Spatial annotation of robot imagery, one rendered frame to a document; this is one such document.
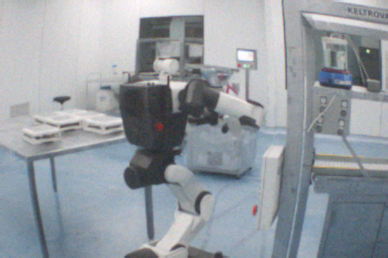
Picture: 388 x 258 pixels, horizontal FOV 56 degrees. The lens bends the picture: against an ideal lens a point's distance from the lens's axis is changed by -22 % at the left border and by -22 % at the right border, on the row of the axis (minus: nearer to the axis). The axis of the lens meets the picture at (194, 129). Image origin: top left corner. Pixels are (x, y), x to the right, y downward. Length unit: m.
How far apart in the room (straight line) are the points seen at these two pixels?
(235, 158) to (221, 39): 3.33
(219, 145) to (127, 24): 4.35
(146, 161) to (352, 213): 1.14
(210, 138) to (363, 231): 2.87
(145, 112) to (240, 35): 5.67
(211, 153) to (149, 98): 2.91
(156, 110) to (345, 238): 1.26
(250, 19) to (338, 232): 5.65
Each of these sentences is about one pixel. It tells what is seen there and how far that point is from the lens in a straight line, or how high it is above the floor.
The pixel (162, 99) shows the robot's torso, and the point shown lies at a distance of 2.06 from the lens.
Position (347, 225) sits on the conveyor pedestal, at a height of 0.48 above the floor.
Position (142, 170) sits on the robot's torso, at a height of 0.82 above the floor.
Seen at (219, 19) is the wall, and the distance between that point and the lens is 7.72.
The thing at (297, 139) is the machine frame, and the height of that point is 1.10.
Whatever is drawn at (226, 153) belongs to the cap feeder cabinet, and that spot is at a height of 0.28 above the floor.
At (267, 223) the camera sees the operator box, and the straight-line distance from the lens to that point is 1.45.
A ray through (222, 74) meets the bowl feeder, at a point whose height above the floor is 1.08.
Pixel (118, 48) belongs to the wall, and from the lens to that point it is 8.65.
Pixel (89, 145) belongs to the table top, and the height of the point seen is 0.81.
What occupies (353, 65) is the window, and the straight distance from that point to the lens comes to 7.22.
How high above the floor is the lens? 1.40
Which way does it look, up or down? 11 degrees down
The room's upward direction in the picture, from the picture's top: 1 degrees clockwise
